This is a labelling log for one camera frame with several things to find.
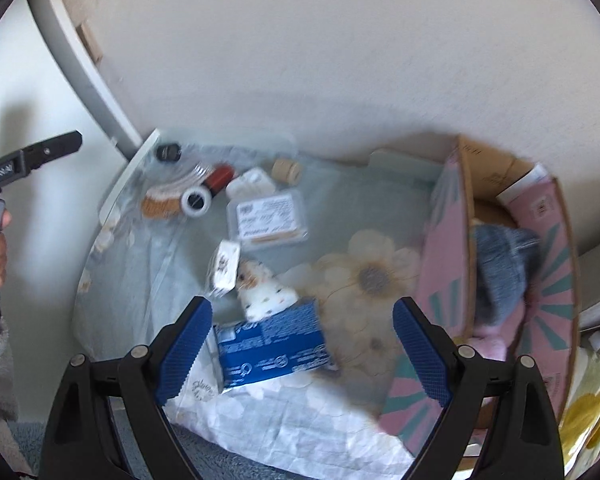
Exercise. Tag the pink patterned cardboard box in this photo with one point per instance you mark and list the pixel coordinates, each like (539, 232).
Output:
(445, 240)

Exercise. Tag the small white packet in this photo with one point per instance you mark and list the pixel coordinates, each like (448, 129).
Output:
(226, 267)

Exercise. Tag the wooden cylinder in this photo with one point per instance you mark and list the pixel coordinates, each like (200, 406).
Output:
(286, 169)

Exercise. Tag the white door frame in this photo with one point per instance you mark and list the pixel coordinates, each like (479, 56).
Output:
(85, 60)

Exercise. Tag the white paper sheet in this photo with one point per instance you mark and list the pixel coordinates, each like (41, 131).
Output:
(522, 182)

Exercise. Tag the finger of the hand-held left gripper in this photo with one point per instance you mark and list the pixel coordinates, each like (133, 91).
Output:
(50, 149)

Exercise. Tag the blue wipes packet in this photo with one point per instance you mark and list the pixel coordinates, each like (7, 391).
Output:
(275, 350)

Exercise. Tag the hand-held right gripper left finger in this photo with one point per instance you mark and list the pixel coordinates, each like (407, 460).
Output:
(186, 355)

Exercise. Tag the yellow floral blanket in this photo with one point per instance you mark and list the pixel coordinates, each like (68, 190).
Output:
(587, 410)

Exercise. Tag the pink cloth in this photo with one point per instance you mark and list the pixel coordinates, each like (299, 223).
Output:
(495, 340)

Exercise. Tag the red lipstick with black cap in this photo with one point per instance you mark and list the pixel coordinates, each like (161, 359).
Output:
(221, 178)

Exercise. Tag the blue knitted cloth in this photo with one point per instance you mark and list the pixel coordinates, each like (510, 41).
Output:
(502, 270)

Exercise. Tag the clear plastic labelled box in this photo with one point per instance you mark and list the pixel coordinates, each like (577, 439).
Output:
(267, 220)

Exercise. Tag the floral tablecloth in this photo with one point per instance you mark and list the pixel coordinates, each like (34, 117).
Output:
(350, 210)

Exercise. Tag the white tape roll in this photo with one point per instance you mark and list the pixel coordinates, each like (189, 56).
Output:
(195, 201)

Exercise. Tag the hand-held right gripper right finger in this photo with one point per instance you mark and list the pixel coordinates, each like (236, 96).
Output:
(421, 360)

